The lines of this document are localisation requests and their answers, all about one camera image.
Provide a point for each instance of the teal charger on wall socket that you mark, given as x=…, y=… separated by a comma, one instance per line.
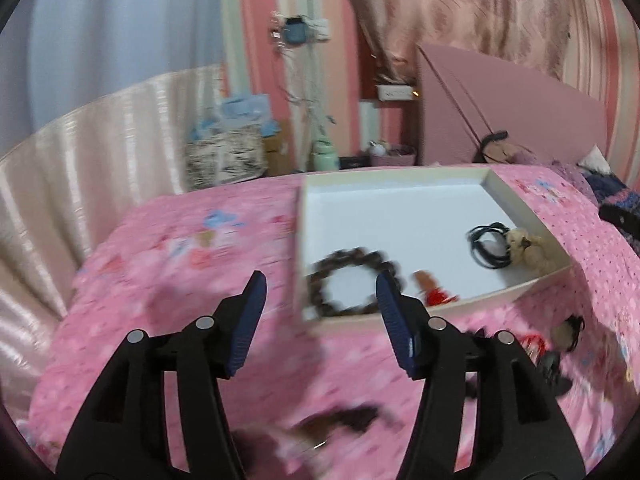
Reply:
x=294, y=31

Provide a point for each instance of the purple dotted blanket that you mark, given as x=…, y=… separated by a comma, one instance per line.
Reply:
x=570, y=173

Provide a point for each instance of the mint green bottle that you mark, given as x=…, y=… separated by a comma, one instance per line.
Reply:
x=323, y=156

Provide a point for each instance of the blue and cream curtain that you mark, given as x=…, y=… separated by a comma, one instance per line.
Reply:
x=97, y=97

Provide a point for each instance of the white power strip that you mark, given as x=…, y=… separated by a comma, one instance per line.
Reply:
x=395, y=92

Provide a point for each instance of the white shallow cardboard tray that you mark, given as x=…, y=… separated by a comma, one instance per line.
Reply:
x=419, y=219

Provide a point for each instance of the patterned paper gift bag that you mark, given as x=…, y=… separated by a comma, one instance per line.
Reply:
x=225, y=157

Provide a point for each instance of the light blue gift bag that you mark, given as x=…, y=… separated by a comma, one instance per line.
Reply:
x=237, y=112

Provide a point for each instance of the pink patterned curtain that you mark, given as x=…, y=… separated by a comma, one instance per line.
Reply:
x=532, y=33

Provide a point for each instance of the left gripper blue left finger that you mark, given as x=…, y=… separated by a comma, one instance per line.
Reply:
x=120, y=430

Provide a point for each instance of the pink floral bed sheet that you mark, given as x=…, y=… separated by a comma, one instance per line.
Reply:
x=174, y=260

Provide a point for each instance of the black plastic hair claw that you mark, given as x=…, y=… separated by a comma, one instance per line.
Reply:
x=549, y=366

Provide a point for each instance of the dark blue patterned quilt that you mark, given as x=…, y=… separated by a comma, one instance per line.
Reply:
x=618, y=205

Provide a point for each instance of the wooden gourd red tassel charm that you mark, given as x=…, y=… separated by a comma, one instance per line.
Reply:
x=433, y=294

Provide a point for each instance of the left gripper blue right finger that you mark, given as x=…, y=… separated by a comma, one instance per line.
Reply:
x=520, y=430

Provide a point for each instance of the black beaded scrunchie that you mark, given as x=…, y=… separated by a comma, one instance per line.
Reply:
x=357, y=420

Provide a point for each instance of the cream fabric scrunchie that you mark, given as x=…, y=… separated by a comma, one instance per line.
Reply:
x=529, y=250

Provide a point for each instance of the pink padded headboard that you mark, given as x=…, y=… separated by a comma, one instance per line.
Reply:
x=465, y=96

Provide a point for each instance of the brown cardboard storage box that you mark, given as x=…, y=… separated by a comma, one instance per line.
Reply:
x=278, y=150

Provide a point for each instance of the red knotted cord charm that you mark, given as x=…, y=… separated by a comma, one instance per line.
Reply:
x=534, y=345

